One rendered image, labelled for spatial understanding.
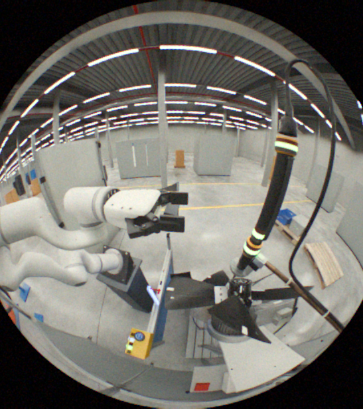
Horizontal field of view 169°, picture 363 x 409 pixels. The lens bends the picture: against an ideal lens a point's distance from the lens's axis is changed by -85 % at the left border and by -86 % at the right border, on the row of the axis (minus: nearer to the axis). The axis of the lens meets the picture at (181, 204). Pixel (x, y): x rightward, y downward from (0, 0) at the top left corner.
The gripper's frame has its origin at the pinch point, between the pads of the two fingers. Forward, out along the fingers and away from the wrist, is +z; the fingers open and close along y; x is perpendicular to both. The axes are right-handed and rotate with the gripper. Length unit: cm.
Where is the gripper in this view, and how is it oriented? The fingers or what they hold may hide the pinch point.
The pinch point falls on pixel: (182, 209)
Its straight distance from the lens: 23.1
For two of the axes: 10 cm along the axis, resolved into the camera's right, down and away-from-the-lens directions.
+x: 0.0, -8.7, -5.0
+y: -1.1, 5.0, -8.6
